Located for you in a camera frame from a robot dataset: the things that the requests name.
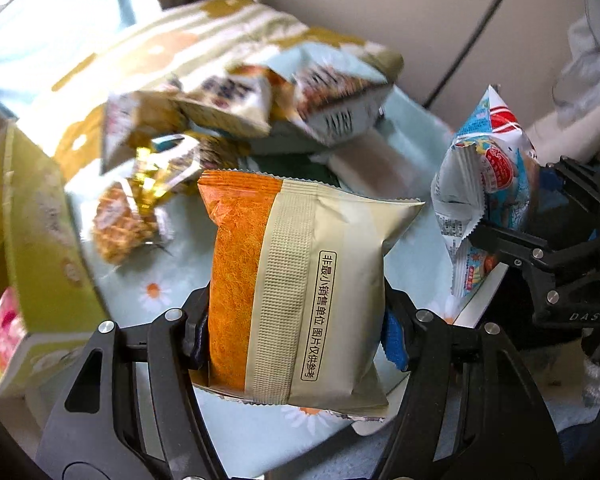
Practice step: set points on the pink snack packet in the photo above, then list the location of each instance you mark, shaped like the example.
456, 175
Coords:
7, 335

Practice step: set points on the beige wardrobe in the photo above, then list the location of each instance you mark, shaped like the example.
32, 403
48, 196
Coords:
405, 10

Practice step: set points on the blue and white snack packet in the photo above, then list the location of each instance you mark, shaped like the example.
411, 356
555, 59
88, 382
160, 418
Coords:
485, 170

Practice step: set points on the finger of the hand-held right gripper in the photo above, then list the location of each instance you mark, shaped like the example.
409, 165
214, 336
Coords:
510, 250
580, 177

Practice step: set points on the orange and beige snack packet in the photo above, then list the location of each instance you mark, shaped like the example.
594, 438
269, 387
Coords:
310, 285

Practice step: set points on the green striped floral blanket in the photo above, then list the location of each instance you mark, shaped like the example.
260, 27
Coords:
180, 45

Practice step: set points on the white clothes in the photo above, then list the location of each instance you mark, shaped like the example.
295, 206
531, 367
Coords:
590, 50

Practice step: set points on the light blue cloth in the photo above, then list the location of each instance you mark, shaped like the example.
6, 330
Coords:
55, 20

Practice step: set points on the small brown and white packet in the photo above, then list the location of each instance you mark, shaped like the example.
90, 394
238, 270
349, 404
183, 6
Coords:
337, 95
230, 95
182, 157
135, 120

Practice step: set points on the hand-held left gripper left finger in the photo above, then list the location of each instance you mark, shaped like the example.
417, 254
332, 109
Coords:
200, 345

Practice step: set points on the yellow-green cardboard box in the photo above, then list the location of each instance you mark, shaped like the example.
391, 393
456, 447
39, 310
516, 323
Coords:
35, 240

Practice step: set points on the dark green packet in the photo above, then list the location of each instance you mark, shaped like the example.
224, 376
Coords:
290, 170

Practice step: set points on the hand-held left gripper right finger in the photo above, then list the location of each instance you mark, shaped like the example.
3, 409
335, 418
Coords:
395, 335

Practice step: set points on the gold waffle snack packet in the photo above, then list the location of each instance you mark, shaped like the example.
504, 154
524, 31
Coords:
122, 225

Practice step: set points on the light blue daisy sheet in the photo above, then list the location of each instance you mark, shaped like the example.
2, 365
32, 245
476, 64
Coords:
165, 290

